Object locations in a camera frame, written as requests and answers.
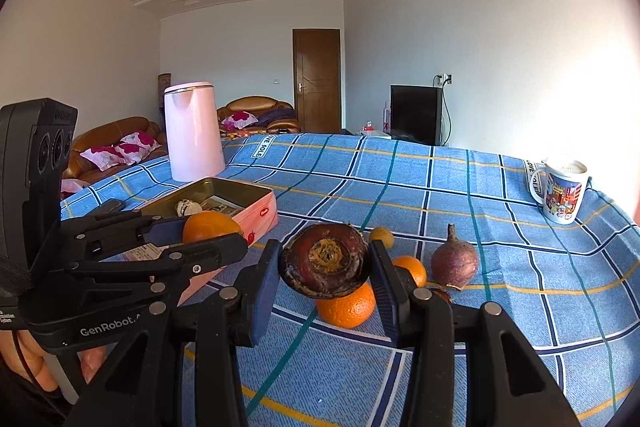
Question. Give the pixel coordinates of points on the white printed paper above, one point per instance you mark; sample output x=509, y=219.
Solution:
x=140, y=253

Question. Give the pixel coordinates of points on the printed paper packet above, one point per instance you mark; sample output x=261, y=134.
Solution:
x=222, y=205

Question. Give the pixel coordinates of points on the brown leather armchair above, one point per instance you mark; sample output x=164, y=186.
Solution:
x=250, y=103

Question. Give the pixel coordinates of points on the black television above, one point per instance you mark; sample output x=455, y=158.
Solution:
x=415, y=114

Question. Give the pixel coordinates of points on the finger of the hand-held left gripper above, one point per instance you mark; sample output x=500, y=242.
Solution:
x=215, y=252
x=167, y=233

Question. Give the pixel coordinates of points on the small orange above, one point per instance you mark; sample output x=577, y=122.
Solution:
x=412, y=269

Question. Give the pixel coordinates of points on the blue plaid cloth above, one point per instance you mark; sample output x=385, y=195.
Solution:
x=500, y=282

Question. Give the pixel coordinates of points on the pink tin box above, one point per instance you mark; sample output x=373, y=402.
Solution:
x=260, y=212

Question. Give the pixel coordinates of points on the pink flowered pillow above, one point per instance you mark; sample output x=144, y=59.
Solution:
x=74, y=189

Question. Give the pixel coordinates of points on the long brown leather sofa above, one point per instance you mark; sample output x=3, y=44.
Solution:
x=115, y=129

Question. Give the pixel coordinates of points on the brown wooden door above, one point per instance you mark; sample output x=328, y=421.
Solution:
x=317, y=77

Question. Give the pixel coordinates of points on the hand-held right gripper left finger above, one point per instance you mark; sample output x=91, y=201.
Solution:
x=262, y=294

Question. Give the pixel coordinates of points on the white printed mug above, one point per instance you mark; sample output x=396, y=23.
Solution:
x=562, y=199

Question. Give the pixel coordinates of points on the white pillow with red flowers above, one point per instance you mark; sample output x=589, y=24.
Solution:
x=140, y=142
x=102, y=158

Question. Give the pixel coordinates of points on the pink paper bag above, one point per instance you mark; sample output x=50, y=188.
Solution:
x=386, y=117

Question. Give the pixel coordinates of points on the purple blanket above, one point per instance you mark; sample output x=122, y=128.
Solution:
x=277, y=114

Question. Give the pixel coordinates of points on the large orange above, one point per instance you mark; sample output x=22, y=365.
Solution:
x=210, y=227

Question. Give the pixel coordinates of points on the person's left hand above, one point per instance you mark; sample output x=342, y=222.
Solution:
x=35, y=367

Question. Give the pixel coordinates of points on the small flowered pillow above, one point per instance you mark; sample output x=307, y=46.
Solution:
x=239, y=120

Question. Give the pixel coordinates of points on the white wall socket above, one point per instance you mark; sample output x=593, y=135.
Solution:
x=445, y=79

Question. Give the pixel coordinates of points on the pink electric kettle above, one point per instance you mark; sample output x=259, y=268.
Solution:
x=195, y=132

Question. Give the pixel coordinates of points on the tall patterned floor vase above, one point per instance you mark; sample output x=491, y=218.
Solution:
x=164, y=94

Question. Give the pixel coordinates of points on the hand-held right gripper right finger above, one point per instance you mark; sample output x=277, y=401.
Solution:
x=387, y=299

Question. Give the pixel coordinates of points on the purple beetroot with long tail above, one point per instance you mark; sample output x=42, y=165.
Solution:
x=454, y=262

